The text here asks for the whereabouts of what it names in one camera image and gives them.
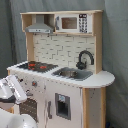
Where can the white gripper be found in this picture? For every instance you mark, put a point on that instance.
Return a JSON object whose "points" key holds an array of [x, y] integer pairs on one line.
{"points": [[12, 91]]}

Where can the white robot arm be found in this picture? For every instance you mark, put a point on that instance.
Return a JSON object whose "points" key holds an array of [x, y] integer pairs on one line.
{"points": [[11, 120]]}

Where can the wooden toy kitchen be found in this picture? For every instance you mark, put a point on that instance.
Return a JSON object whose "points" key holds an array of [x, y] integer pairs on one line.
{"points": [[73, 50]]}

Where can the toy oven door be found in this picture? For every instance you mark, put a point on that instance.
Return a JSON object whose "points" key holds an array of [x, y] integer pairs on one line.
{"points": [[33, 106]]}

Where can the red right stove knob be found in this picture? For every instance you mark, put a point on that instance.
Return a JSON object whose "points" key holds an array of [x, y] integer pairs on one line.
{"points": [[34, 83]]}

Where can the black toy stovetop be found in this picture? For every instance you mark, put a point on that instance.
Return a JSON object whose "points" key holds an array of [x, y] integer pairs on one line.
{"points": [[37, 66]]}

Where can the white cabinet door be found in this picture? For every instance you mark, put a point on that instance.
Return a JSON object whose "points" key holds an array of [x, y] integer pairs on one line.
{"points": [[63, 106]]}

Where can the grey toy sink basin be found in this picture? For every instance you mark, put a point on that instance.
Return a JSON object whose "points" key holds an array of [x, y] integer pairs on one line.
{"points": [[71, 73]]}

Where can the grey range hood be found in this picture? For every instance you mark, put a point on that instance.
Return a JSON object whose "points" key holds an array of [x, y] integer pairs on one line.
{"points": [[40, 24]]}

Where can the toy microwave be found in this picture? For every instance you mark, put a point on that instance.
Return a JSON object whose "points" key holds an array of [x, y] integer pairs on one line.
{"points": [[73, 23]]}

